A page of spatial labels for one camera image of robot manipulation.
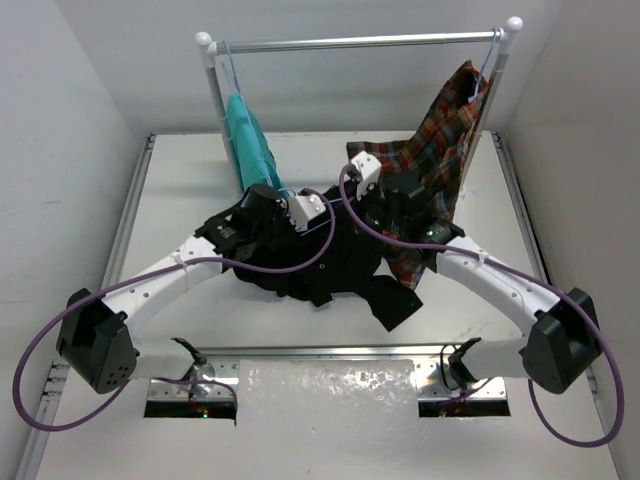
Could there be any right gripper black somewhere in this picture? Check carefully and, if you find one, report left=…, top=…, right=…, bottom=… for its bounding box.
left=336, top=175, right=407, bottom=236

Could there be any blue wire hanger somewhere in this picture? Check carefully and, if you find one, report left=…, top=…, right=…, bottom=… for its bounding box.
left=277, top=185, right=353, bottom=236

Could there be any black shirt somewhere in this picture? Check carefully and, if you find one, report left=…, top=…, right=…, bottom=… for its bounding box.
left=233, top=186, right=422, bottom=331

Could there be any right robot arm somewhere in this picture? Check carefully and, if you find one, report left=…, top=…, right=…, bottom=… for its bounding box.
left=359, top=189, right=602, bottom=394

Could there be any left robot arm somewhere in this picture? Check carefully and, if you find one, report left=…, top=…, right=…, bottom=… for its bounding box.
left=56, top=184, right=325, bottom=394

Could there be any teal shirt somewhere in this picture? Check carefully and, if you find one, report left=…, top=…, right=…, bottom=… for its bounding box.
left=224, top=91, right=291, bottom=197

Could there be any plaid flannel shirt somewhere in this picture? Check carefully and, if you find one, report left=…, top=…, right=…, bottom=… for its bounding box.
left=345, top=59, right=489, bottom=292

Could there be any blue hanger holding plaid shirt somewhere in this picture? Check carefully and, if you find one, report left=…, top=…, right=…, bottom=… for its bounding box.
left=468, top=27, right=500, bottom=102

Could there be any white metal clothes rack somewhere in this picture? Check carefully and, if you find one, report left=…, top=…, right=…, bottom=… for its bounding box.
left=194, top=16, right=524, bottom=199

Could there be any white foam front panel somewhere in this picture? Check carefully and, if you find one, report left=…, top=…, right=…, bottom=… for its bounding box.
left=38, top=361, right=616, bottom=479

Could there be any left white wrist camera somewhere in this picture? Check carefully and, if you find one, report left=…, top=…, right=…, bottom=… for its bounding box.
left=286, top=194, right=326, bottom=232

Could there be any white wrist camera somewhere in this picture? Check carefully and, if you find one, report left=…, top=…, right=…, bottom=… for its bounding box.
left=349, top=151, right=382, bottom=201
left=286, top=194, right=326, bottom=232

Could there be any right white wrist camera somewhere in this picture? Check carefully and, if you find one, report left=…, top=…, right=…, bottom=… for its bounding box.
left=349, top=151, right=382, bottom=201

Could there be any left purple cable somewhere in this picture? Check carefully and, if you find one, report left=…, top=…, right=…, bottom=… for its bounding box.
left=11, top=187, right=337, bottom=432

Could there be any aluminium rail frame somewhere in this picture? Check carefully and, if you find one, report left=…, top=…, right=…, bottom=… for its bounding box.
left=15, top=131, right=603, bottom=479

